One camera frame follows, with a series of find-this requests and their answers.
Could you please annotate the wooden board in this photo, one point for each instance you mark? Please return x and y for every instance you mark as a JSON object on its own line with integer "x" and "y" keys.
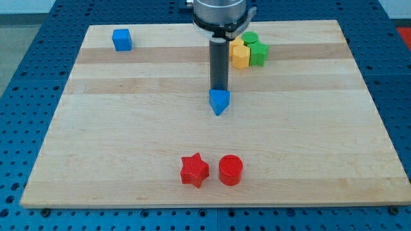
{"x": 304, "y": 125}

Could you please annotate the red cylinder block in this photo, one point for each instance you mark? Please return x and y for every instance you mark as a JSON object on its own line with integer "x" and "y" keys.
{"x": 230, "y": 169}

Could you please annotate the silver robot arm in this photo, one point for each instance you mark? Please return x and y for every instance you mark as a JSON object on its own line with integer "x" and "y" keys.
{"x": 219, "y": 20}

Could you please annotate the green cylinder block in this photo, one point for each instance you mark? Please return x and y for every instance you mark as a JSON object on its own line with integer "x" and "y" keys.
{"x": 249, "y": 37}

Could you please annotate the yellow hexagon block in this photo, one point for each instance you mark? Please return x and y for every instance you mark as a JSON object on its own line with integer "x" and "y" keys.
{"x": 240, "y": 57}

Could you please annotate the black cylindrical pointer tool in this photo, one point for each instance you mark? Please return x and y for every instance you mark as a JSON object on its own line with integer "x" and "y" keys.
{"x": 219, "y": 65}

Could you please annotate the blue triangular block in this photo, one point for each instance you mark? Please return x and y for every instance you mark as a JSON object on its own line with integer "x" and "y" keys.
{"x": 219, "y": 100}

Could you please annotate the green star block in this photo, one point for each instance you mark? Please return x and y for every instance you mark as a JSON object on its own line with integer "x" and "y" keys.
{"x": 258, "y": 53}

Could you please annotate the red object at edge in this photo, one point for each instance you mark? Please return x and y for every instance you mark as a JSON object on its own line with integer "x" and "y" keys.
{"x": 405, "y": 33}

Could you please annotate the yellow block behind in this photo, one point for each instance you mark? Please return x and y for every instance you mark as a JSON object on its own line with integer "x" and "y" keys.
{"x": 234, "y": 43}

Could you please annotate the red star block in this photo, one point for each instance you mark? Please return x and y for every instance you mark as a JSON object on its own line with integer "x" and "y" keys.
{"x": 194, "y": 170}

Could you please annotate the blue cube block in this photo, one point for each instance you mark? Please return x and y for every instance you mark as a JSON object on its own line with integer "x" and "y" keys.
{"x": 122, "y": 40}

